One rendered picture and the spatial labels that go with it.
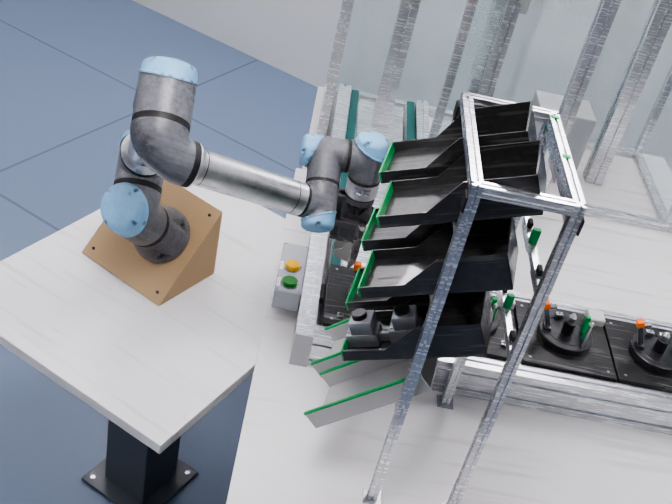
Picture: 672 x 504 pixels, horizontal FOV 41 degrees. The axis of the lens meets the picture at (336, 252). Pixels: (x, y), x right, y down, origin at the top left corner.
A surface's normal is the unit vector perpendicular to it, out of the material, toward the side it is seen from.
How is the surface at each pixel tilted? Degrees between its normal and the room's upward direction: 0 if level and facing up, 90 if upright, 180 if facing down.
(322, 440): 0
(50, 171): 0
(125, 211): 51
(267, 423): 0
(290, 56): 90
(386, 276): 25
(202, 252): 90
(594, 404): 90
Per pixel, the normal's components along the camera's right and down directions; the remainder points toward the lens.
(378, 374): -0.54, -0.77
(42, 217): 0.19, -0.79
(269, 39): -0.53, 0.42
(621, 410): -0.07, 0.58
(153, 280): -0.27, -0.29
